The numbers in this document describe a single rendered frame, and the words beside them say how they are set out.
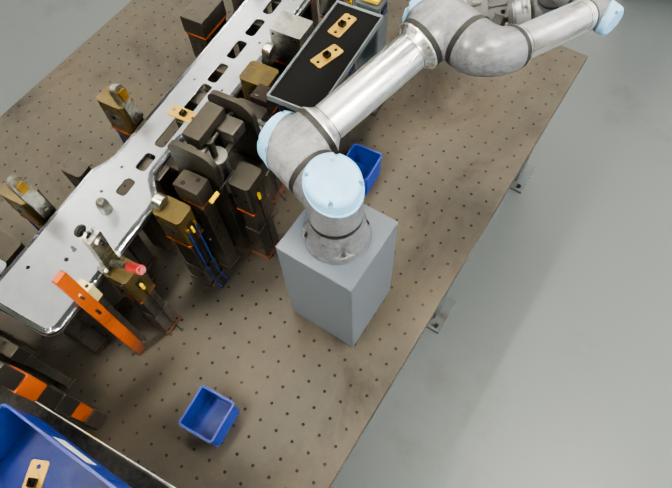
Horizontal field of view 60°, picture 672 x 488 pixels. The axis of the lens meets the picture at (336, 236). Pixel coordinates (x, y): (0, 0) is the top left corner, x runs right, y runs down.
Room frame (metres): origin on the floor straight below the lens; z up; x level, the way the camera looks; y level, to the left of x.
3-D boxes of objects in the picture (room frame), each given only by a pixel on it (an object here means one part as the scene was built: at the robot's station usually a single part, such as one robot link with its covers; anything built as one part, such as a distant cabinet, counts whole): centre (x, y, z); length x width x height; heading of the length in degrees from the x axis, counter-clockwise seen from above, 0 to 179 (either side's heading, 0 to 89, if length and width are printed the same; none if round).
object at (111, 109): (1.12, 0.59, 0.87); 0.12 x 0.07 x 0.35; 58
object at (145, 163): (0.92, 0.49, 0.84); 0.12 x 0.05 x 0.29; 58
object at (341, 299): (0.61, 0.00, 0.90); 0.20 x 0.20 x 0.40; 53
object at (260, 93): (1.04, 0.16, 0.90); 0.05 x 0.05 x 0.40; 58
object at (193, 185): (0.77, 0.33, 0.91); 0.07 x 0.05 x 0.42; 58
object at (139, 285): (0.58, 0.49, 0.87); 0.10 x 0.07 x 0.35; 58
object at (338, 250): (0.61, 0.00, 1.15); 0.15 x 0.15 x 0.10
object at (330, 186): (0.62, 0.00, 1.27); 0.13 x 0.12 x 0.14; 35
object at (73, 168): (0.94, 0.69, 0.84); 0.10 x 0.05 x 0.29; 58
